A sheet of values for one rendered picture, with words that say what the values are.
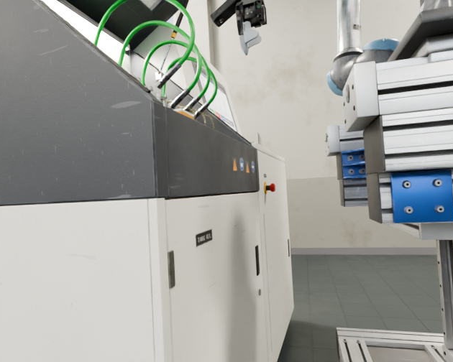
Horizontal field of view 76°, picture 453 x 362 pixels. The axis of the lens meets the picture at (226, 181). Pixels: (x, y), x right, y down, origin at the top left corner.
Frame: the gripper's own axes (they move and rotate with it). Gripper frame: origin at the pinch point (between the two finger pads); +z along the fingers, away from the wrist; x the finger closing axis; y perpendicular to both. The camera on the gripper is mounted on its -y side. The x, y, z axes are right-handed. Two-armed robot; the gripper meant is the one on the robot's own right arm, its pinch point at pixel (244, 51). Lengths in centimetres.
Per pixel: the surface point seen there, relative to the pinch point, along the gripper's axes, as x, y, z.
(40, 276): -47, -29, 57
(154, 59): 23, -47, -17
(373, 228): 277, 63, 94
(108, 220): -47, -13, 47
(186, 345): -40, -3, 71
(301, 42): 272, -1, -132
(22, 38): -47, -32, 11
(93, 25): -5, -54, -19
